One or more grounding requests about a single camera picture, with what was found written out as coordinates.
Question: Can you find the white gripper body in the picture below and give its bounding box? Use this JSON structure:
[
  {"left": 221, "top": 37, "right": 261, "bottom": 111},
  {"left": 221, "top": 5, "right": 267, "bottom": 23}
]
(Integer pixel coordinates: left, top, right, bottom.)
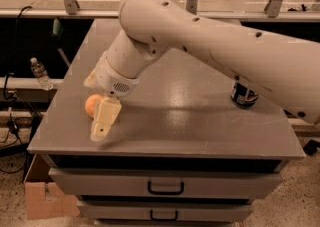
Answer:
[{"left": 92, "top": 51, "right": 140, "bottom": 98}]

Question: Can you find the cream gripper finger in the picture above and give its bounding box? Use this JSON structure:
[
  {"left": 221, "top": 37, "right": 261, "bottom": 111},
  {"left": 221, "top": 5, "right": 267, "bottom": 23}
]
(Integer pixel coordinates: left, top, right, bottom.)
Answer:
[
  {"left": 84, "top": 71, "right": 96, "bottom": 88},
  {"left": 90, "top": 97, "right": 122, "bottom": 142}
]

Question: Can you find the orange fruit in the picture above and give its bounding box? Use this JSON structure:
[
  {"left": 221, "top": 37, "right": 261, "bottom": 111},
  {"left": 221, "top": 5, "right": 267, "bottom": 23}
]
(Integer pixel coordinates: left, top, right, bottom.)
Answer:
[{"left": 85, "top": 94, "right": 103, "bottom": 117}]

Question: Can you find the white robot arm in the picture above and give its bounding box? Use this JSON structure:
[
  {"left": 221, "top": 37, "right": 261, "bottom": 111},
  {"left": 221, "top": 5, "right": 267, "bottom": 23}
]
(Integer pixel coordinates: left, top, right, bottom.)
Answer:
[{"left": 84, "top": 0, "right": 320, "bottom": 141}]

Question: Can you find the blue pepsi can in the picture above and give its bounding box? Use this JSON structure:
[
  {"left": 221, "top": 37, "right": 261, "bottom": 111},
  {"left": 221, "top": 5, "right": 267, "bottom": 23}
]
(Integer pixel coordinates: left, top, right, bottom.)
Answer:
[{"left": 230, "top": 82, "right": 259, "bottom": 108}]

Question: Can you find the small water bottle on ledge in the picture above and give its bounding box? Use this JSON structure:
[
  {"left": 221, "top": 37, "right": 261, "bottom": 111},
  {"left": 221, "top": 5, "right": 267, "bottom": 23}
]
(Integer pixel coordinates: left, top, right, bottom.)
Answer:
[{"left": 30, "top": 57, "right": 54, "bottom": 91}]

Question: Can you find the upper grey drawer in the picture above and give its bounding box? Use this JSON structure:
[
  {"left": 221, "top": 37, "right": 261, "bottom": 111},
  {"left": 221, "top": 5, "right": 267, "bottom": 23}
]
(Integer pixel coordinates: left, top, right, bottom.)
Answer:
[{"left": 49, "top": 168, "right": 282, "bottom": 200}]

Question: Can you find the grey drawer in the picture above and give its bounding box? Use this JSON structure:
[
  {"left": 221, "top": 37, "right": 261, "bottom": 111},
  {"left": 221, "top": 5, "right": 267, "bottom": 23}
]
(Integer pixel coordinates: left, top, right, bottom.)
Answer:
[
  {"left": 77, "top": 201, "right": 253, "bottom": 222},
  {"left": 49, "top": 168, "right": 282, "bottom": 200}
]

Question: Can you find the grey drawer cabinet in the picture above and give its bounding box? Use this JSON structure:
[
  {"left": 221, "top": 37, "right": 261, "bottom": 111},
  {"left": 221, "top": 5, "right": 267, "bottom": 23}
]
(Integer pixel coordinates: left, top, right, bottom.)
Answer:
[{"left": 29, "top": 19, "right": 304, "bottom": 227}]

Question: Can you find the lower grey drawer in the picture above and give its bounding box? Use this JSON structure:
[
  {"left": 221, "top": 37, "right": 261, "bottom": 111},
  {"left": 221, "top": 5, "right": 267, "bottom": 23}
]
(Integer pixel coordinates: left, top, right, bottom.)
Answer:
[{"left": 77, "top": 201, "right": 253, "bottom": 222}]

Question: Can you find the cardboard box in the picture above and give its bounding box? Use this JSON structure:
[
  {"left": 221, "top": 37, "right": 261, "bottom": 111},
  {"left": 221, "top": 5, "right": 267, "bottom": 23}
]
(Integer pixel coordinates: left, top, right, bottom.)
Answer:
[{"left": 24, "top": 155, "right": 80, "bottom": 220}]

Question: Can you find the green handled tool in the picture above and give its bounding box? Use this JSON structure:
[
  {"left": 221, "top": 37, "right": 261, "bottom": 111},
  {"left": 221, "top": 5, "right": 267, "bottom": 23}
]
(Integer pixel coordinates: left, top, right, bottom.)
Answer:
[{"left": 50, "top": 18, "right": 70, "bottom": 67}]

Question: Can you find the black cable left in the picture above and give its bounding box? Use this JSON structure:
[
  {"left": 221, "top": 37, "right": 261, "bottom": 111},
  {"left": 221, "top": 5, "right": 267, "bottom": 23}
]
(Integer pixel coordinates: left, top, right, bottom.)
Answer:
[{"left": 2, "top": 5, "right": 34, "bottom": 102}]

